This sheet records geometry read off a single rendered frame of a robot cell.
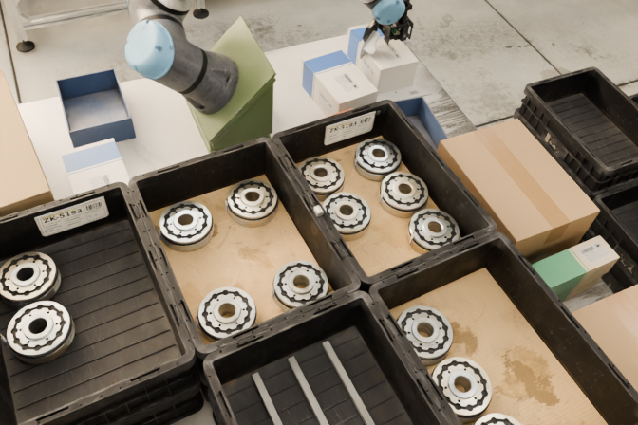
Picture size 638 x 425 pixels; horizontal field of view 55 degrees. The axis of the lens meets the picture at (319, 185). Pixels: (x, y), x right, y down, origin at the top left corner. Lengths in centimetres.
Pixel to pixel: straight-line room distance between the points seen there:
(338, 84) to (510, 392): 87
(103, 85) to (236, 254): 72
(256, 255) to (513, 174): 59
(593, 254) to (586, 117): 92
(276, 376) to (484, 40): 250
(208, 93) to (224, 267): 45
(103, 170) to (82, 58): 165
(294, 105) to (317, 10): 165
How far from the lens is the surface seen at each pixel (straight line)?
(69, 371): 115
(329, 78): 164
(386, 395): 110
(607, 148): 217
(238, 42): 154
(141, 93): 174
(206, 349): 101
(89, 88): 175
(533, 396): 118
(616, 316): 128
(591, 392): 120
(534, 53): 332
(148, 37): 140
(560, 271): 134
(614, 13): 385
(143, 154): 158
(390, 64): 172
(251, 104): 145
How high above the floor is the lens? 184
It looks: 50 degrees down
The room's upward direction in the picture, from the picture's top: 7 degrees clockwise
